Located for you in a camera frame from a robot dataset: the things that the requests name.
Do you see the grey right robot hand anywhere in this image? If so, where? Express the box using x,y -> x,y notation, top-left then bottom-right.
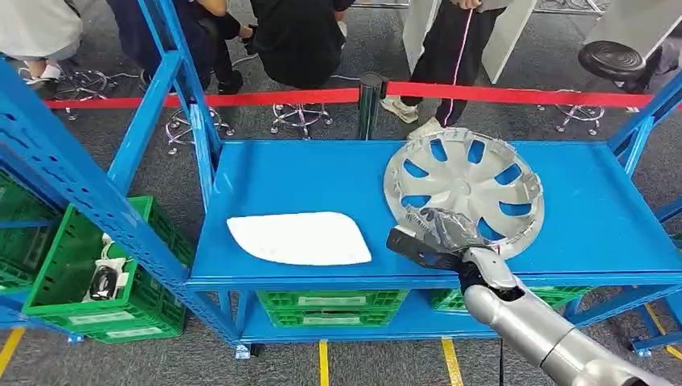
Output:
386,207 -> 487,273

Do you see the silver wheel hubcap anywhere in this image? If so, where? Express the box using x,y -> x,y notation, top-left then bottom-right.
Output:
383,126 -> 545,261

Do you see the white plastic panel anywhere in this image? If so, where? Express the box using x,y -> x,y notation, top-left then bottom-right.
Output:
226,211 -> 373,267

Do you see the person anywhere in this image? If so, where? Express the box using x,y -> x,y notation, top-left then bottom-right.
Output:
380,0 -> 512,141
0,0 -> 84,100
106,0 -> 257,96
249,0 -> 355,90

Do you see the chrome stool base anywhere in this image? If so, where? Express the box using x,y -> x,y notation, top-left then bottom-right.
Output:
538,90 -> 606,135
53,69 -> 116,121
269,102 -> 334,141
165,106 -> 236,155

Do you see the white board panel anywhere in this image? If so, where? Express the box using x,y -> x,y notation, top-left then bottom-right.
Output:
482,0 -> 536,84
402,0 -> 443,60
583,0 -> 682,60

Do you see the black stool seat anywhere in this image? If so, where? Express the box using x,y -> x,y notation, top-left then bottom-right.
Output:
577,40 -> 647,89

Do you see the white plastic car part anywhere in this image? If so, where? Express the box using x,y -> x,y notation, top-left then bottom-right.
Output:
82,234 -> 132,304

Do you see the black stanchion post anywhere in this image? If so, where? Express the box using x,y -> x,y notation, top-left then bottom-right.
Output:
358,72 -> 390,142

